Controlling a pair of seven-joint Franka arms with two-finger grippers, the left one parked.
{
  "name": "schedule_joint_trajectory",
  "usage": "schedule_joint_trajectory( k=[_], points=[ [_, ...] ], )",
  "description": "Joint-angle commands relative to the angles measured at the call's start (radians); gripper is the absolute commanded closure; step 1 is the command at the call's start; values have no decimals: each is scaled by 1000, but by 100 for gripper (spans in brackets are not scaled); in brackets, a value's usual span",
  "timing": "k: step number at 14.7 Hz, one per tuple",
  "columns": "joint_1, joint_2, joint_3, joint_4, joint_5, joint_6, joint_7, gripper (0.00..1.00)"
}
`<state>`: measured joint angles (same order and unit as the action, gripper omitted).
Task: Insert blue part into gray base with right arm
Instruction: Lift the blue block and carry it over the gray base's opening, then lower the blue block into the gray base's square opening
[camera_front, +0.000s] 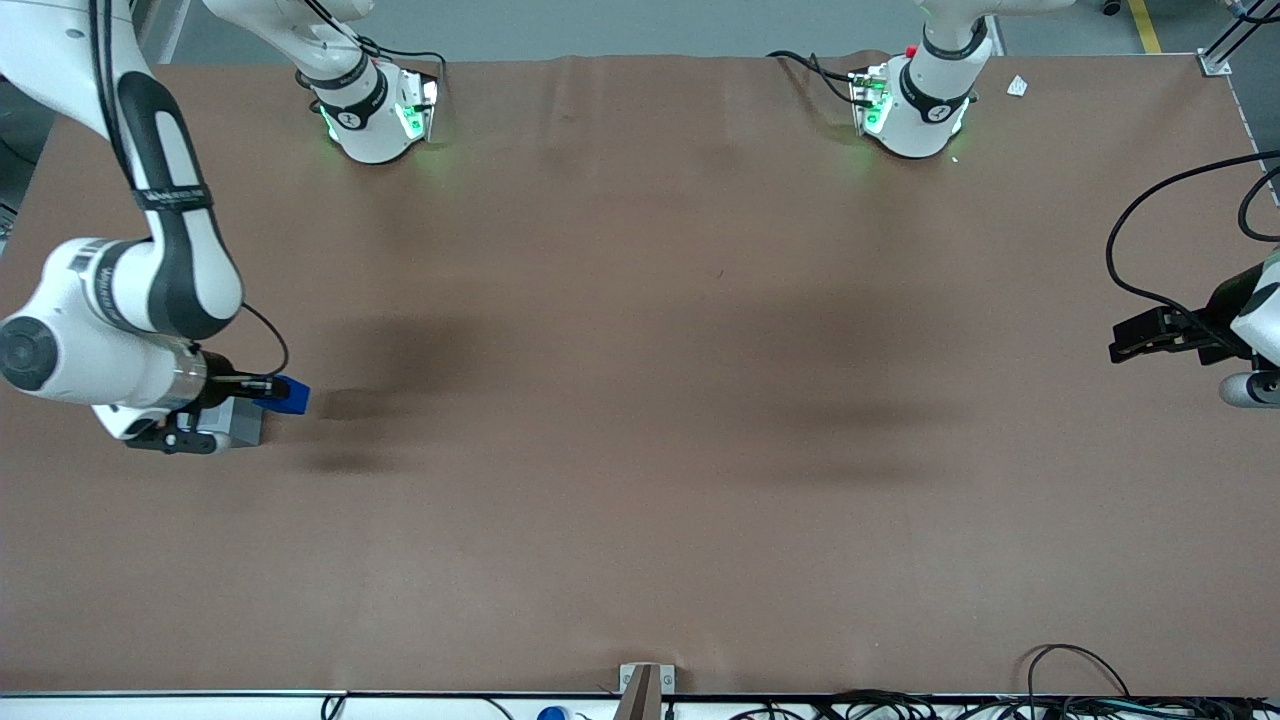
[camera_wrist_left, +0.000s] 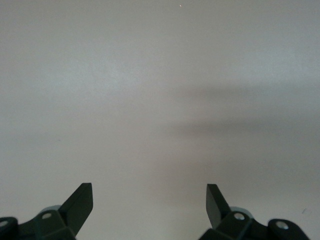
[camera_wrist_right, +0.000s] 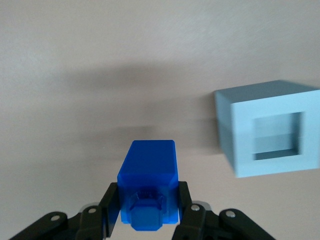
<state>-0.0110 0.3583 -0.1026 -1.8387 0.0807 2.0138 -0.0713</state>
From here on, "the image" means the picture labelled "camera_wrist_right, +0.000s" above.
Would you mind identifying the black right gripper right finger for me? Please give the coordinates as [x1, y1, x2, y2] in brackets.
[171, 180, 277, 240]

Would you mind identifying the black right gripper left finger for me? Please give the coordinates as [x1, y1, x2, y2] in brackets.
[8, 181, 121, 240]

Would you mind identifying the blue plastic part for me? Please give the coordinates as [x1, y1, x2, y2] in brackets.
[117, 139, 181, 232]

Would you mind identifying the gray square hollow base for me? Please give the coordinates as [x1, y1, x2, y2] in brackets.
[213, 79, 320, 179]

